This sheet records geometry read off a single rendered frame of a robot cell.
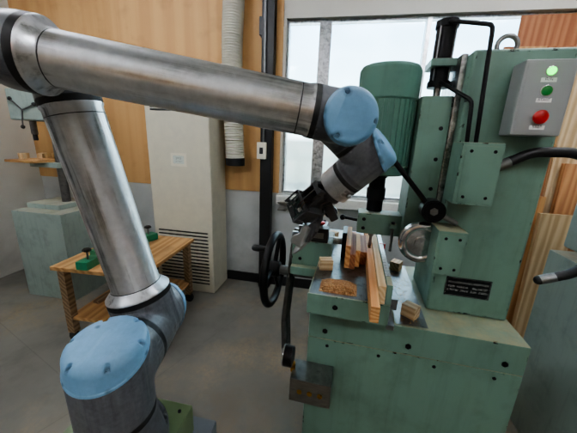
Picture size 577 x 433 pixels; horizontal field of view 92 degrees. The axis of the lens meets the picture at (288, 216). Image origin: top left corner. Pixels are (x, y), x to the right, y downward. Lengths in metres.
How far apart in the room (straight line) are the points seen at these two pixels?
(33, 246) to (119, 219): 2.22
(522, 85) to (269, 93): 0.60
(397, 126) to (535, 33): 1.81
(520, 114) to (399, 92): 0.28
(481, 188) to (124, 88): 0.77
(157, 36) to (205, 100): 2.38
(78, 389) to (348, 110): 0.65
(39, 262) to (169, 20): 2.15
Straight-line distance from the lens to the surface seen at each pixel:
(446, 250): 0.83
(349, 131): 0.47
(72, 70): 0.57
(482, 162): 0.82
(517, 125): 0.86
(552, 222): 2.39
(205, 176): 2.26
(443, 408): 1.08
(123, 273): 0.76
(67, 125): 0.72
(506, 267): 1.00
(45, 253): 2.86
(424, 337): 0.92
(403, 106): 0.90
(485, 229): 0.95
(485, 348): 0.97
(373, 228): 0.96
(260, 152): 2.28
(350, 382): 1.03
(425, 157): 0.91
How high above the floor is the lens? 1.29
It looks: 15 degrees down
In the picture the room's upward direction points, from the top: 2 degrees clockwise
